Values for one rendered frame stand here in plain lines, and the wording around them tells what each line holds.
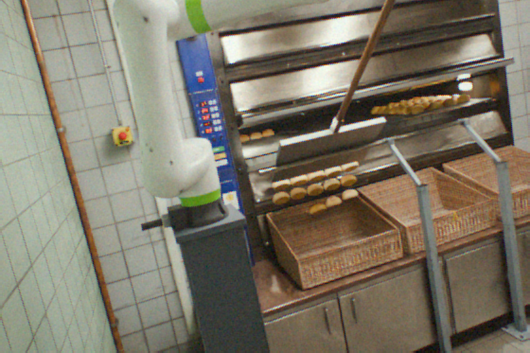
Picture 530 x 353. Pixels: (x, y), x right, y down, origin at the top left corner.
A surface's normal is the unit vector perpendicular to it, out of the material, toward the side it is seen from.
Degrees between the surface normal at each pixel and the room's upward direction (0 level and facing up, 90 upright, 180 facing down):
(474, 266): 91
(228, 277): 90
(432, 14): 70
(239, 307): 90
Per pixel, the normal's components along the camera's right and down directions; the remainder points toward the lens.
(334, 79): 0.20, -0.25
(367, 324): 0.29, 0.09
